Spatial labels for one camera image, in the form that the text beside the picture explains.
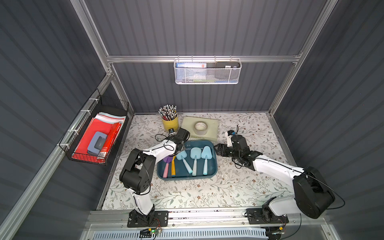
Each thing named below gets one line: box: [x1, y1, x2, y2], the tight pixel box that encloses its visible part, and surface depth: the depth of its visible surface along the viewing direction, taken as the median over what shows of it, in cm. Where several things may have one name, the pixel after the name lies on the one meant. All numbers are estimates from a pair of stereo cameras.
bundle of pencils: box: [158, 104, 178, 121], surface depth 98 cm
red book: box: [97, 122, 122, 160], surface depth 70 cm
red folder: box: [71, 117, 115, 163], surface depth 69 cm
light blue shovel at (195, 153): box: [190, 147, 202, 177], surface depth 98 cm
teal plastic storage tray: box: [157, 140, 218, 181], surface depth 93 cm
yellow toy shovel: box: [171, 156, 176, 178], surface depth 91 cm
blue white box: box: [175, 62, 207, 83], surface depth 91 cm
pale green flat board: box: [181, 116, 219, 141], surface depth 107 cm
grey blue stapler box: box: [87, 131, 108, 156], surface depth 68 cm
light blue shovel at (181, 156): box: [176, 150, 193, 174], surface depth 96 cm
